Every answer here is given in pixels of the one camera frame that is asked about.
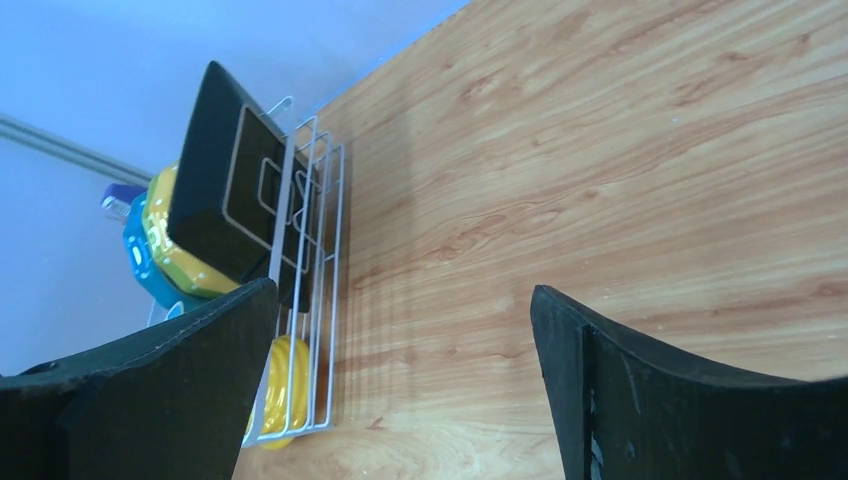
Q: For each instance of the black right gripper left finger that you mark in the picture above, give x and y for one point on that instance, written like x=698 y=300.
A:
x=171 y=401

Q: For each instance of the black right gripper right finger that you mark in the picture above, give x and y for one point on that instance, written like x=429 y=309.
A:
x=626 y=405

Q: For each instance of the yellow polka dot plate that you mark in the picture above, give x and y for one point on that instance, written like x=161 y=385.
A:
x=189 y=274

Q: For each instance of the square floral plate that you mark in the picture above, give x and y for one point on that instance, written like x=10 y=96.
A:
x=224 y=203

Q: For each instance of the blue polka dot plate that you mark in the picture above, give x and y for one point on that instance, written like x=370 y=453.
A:
x=144 y=269

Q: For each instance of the yellow ribbed bowl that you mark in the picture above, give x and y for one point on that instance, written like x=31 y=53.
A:
x=288 y=385

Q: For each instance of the purple metronome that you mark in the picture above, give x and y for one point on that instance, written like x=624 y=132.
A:
x=117 y=198

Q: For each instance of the white wire dish rack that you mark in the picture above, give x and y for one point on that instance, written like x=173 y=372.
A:
x=309 y=239

